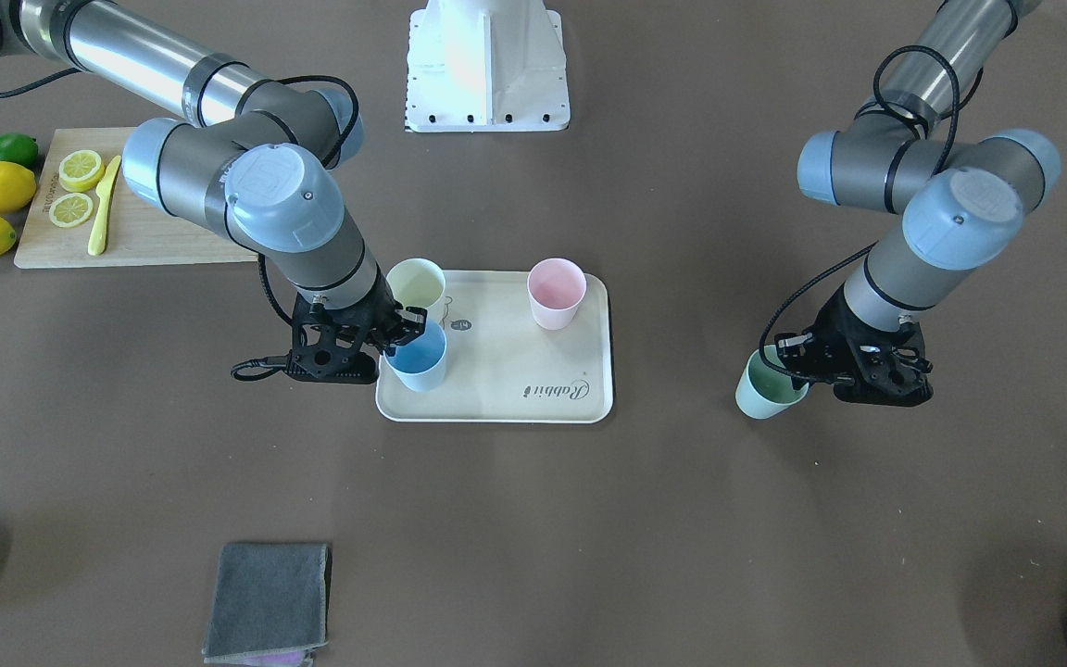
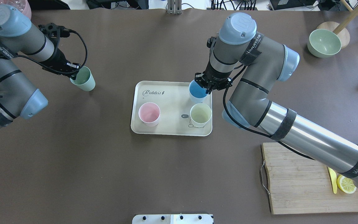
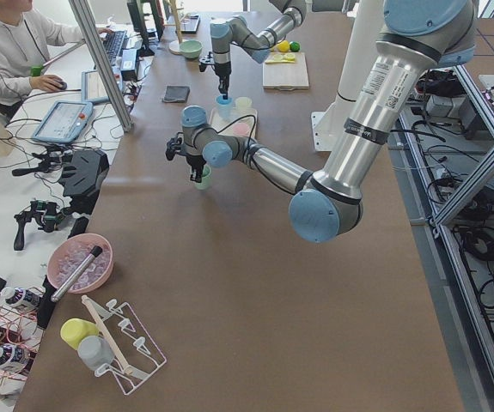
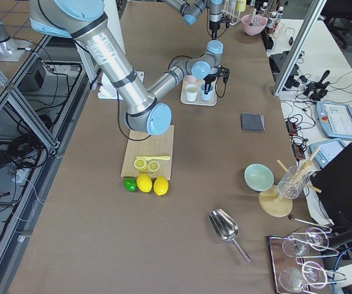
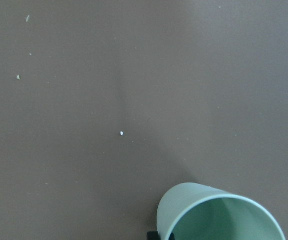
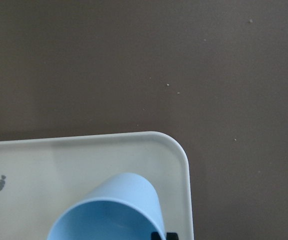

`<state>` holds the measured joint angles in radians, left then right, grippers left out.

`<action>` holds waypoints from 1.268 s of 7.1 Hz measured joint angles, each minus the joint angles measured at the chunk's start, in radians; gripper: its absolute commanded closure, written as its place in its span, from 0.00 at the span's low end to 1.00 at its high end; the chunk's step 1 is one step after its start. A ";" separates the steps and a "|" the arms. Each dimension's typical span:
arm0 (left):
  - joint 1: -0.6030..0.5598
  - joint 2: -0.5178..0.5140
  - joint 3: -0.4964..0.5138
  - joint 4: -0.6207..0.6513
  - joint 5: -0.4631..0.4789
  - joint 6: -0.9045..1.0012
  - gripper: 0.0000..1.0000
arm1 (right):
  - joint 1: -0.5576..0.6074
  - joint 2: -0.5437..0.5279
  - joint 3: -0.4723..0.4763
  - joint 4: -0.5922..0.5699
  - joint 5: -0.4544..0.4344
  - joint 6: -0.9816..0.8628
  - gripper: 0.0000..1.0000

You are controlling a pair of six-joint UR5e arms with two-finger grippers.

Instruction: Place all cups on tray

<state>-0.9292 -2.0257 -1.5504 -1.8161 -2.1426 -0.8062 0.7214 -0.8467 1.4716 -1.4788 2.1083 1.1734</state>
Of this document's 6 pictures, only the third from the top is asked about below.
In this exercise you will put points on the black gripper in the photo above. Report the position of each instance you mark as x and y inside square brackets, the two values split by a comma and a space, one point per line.
[194, 162]
[222, 71]

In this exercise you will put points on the green plastic cup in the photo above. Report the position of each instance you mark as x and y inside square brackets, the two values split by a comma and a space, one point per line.
[205, 181]

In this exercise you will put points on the blue plastic cup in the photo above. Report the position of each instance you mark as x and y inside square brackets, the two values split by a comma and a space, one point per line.
[224, 107]

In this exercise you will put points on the cream yellow plastic cup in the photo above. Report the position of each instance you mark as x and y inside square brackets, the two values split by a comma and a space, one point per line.
[243, 105]

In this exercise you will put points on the pink plastic cup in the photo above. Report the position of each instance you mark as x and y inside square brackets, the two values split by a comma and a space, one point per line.
[241, 129]

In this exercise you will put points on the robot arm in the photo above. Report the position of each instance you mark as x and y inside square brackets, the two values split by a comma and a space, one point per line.
[226, 32]
[392, 44]

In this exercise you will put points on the cream rabbit tray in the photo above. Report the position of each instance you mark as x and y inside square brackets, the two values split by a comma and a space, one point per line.
[226, 127]

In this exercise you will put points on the grey folded cloth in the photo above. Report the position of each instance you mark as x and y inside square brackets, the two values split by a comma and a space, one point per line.
[176, 94]

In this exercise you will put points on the green bowl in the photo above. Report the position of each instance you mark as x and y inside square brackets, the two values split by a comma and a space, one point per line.
[191, 48]

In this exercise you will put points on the yellow plastic knife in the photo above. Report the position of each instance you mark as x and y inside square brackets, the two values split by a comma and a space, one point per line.
[273, 61]

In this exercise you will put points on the wooden cutting board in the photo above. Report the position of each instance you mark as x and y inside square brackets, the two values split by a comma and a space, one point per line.
[286, 76]

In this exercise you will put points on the wooden cup stand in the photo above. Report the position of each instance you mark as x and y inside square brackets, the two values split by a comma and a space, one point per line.
[174, 20]

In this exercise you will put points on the lower lemon half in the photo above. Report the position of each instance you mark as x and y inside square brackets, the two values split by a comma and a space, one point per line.
[289, 57]

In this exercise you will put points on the lower whole lemon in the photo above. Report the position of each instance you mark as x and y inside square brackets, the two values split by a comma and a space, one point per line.
[283, 46]

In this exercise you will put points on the green lime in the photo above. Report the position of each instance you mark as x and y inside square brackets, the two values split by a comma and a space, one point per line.
[294, 46]

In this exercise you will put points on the black keyboard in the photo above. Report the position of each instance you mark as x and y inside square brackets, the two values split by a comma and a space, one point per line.
[113, 44]

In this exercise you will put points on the far teach pendant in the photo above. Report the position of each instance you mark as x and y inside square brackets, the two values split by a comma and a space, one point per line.
[92, 88]

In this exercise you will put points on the teach pendant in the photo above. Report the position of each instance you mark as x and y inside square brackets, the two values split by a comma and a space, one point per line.
[64, 122]
[92, 88]

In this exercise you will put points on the near teach pendant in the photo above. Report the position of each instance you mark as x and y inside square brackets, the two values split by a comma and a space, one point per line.
[64, 122]

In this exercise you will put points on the pink bowl with ice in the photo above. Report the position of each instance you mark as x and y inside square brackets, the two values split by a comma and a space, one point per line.
[68, 255]

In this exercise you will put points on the yellow cup on rack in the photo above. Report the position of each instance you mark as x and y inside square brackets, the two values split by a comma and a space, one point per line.
[74, 330]

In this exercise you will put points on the grey cup on rack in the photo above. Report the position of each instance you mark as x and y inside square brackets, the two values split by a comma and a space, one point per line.
[95, 351]

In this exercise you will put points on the seated person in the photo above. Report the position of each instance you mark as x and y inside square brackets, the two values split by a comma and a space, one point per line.
[25, 35]

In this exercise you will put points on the metal ice scoop handle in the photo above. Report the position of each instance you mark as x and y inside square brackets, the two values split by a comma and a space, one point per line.
[95, 252]

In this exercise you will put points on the aluminium frame post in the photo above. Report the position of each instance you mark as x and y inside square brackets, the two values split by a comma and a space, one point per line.
[85, 20]

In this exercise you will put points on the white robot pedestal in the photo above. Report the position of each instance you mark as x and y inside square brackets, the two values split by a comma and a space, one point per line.
[345, 86]

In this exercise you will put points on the white wire cup rack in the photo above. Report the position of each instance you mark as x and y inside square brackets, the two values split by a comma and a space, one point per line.
[137, 356]

